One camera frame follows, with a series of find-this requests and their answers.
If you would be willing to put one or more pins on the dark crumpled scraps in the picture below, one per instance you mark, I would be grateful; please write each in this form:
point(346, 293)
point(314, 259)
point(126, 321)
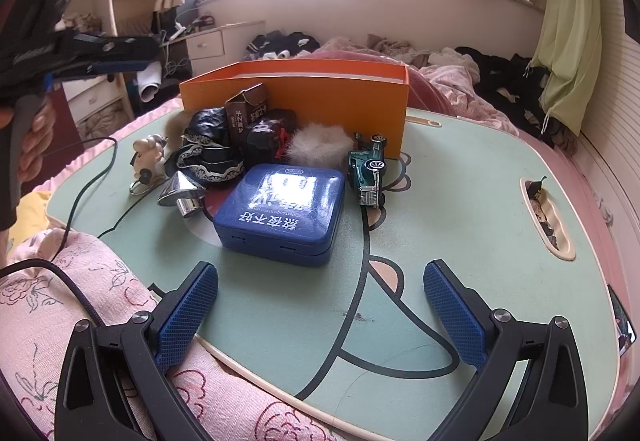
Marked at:
point(540, 211)

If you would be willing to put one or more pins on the beige garment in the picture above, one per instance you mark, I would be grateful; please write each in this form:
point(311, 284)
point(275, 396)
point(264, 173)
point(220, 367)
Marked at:
point(395, 48)

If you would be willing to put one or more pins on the shiny silver metal ornament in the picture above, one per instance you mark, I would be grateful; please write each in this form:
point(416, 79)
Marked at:
point(180, 193)

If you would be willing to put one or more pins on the green cartoon desktop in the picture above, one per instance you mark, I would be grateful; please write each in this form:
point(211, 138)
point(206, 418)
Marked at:
point(450, 221)

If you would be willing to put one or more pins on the light green hanging garment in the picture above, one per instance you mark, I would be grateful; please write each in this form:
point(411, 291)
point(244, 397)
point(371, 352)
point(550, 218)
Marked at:
point(565, 46)

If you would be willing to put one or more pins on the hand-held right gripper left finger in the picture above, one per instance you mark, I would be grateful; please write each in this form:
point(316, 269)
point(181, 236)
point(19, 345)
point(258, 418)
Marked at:
point(187, 316)

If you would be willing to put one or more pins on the black lace cloth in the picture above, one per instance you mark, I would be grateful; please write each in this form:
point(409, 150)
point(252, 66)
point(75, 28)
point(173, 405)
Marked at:
point(210, 161)

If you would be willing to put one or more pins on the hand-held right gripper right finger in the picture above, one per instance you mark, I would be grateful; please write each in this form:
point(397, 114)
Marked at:
point(455, 316)

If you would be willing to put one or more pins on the dark pouch red emblem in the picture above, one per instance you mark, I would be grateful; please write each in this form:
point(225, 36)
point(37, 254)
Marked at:
point(265, 141)

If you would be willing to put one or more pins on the yellow cloth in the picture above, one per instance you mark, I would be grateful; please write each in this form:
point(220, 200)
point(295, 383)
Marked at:
point(27, 221)

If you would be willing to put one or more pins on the black white clothes pile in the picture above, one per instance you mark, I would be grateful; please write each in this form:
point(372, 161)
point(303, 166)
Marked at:
point(505, 76)

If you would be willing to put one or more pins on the white fur pompom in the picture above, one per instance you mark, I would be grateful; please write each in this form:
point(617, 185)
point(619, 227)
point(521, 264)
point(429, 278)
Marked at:
point(320, 146)

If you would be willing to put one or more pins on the white drawer cabinet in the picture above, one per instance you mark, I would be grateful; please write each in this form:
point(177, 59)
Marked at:
point(95, 96)

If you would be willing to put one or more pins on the orange cardboard box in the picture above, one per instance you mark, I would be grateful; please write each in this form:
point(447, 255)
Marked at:
point(325, 111)

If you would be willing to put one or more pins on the person's left hand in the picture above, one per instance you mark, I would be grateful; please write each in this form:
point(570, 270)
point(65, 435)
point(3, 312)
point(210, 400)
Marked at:
point(37, 141)

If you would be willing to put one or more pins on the white slatted panel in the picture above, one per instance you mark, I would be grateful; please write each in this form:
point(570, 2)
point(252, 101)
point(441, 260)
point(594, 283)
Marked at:
point(615, 121)

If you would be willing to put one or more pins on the black striped clothes pile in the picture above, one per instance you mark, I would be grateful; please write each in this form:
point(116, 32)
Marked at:
point(280, 43)

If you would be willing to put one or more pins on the green toy car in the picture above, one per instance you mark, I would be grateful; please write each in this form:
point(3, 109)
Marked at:
point(367, 171)

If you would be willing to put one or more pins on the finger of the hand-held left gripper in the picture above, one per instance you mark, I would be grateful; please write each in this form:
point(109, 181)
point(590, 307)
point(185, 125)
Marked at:
point(125, 45)
point(120, 66)

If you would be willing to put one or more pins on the white rolled paper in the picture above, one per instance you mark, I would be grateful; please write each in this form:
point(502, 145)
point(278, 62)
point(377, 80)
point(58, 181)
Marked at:
point(150, 83)

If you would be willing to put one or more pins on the pink floral bedsheet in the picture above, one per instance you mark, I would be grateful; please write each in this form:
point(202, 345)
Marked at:
point(30, 321)

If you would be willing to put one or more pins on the white nightstand with drawers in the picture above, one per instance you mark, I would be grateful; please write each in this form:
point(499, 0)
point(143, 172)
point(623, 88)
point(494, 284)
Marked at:
point(225, 46)

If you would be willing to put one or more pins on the white garment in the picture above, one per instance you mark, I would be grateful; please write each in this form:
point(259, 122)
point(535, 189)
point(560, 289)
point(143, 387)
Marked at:
point(455, 60)

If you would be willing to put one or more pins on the brown card box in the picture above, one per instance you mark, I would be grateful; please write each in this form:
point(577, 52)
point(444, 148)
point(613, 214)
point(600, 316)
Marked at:
point(247, 113)

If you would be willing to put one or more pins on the pink crumpled quilt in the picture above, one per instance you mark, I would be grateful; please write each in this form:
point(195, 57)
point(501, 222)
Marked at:
point(465, 91)

